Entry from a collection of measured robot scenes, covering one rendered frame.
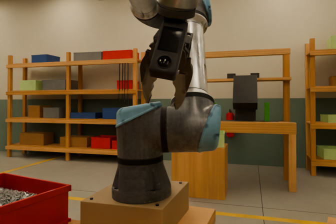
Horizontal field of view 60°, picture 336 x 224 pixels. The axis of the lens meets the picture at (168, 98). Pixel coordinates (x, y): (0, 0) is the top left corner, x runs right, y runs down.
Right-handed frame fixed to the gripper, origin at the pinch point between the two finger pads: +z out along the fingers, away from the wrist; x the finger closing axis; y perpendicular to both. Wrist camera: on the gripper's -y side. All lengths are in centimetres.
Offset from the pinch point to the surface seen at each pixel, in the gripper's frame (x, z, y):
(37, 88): 334, 316, 426
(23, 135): 345, 406, 371
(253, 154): -127, 327, 385
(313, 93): -182, 180, 389
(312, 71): -175, 151, 407
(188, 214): -11.2, 34.5, 0.9
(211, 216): -17.4, 33.4, 1.1
